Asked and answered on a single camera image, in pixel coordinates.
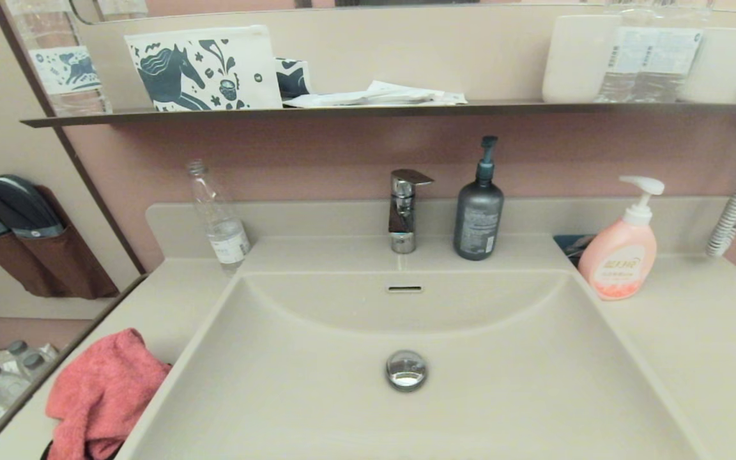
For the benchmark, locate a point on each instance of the chrome faucet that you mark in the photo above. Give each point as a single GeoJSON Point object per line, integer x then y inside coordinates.
{"type": "Point", "coordinates": [402, 217]}

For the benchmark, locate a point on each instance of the pink towel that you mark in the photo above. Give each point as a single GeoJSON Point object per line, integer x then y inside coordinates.
{"type": "Point", "coordinates": [99, 396]}

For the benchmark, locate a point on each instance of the beige sink basin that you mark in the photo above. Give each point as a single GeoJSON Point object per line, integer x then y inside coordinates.
{"type": "Point", "coordinates": [278, 383]}

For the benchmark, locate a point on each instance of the dark grey pump bottle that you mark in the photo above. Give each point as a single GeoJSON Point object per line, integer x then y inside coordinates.
{"type": "Point", "coordinates": [478, 217]}

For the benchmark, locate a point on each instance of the white paper packets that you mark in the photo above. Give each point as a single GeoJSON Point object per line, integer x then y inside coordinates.
{"type": "Point", "coordinates": [381, 96]}

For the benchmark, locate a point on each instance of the clear empty plastic bottle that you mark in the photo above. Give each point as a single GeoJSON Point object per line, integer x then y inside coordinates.
{"type": "Point", "coordinates": [227, 239]}

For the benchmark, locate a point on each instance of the chrome drain stopper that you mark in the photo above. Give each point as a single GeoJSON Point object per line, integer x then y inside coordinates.
{"type": "Point", "coordinates": [406, 370]}

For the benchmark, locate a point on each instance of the white horse print pouch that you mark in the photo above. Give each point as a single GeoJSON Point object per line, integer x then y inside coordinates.
{"type": "Point", "coordinates": [202, 70]}

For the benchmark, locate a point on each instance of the pink soap pump bottle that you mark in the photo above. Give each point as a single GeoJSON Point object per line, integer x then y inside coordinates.
{"type": "Point", "coordinates": [620, 255]}

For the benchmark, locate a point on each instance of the brown slipper holder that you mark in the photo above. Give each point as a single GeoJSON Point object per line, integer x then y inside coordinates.
{"type": "Point", "coordinates": [74, 262]}
{"type": "Point", "coordinates": [10, 268]}

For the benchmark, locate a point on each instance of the clear labelled water bottle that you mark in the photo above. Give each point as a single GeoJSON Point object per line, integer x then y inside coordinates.
{"type": "Point", "coordinates": [652, 57]}

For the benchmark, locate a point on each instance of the clear bottle horse label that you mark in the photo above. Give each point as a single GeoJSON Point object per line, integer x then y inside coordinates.
{"type": "Point", "coordinates": [61, 70]}

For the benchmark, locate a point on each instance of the dark metal wall shelf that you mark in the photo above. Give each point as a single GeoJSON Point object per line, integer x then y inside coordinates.
{"type": "Point", "coordinates": [278, 114]}

